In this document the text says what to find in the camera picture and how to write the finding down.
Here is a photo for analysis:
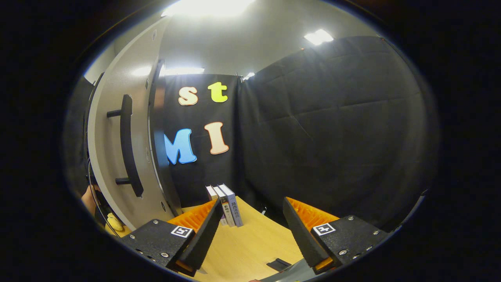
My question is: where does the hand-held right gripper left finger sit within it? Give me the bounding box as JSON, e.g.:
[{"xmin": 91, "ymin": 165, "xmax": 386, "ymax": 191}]
[{"xmin": 121, "ymin": 198, "xmax": 225, "ymax": 278}]

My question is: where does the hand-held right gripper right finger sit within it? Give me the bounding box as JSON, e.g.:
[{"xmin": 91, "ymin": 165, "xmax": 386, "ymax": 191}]
[{"xmin": 283, "ymin": 197, "xmax": 393, "ymax": 275}]

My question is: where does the black cabinet door handle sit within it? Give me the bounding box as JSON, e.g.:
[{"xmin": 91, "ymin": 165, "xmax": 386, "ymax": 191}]
[{"xmin": 107, "ymin": 94, "xmax": 144, "ymax": 197}]

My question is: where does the gray cabinet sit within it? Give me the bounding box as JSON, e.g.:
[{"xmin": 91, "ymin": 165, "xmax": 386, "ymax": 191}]
[{"xmin": 148, "ymin": 59, "xmax": 184, "ymax": 218}]

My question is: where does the gray cabinet door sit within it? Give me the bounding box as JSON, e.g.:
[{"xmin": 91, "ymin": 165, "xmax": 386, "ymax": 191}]
[{"xmin": 87, "ymin": 16, "xmax": 175, "ymax": 231}]

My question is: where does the gray blue book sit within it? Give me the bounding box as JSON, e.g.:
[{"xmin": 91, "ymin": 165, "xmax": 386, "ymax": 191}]
[{"xmin": 218, "ymin": 183, "xmax": 244, "ymax": 228}]

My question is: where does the pink cover book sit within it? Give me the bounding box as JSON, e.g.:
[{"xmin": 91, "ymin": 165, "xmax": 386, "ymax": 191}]
[{"xmin": 206, "ymin": 186, "xmax": 227, "ymax": 226}]

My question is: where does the black backdrop cloth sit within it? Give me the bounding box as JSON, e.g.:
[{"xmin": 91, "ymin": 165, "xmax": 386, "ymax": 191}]
[{"xmin": 65, "ymin": 35, "xmax": 439, "ymax": 231}]

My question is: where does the large ceiling light panel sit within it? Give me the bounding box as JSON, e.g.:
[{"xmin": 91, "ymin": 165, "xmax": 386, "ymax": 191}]
[{"xmin": 161, "ymin": 0, "xmax": 257, "ymax": 18}]

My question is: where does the thin black cable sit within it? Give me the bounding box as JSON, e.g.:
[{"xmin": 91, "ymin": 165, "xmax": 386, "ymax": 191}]
[{"xmin": 88, "ymin": 159, "xmax": 119, "ymax": 238}]

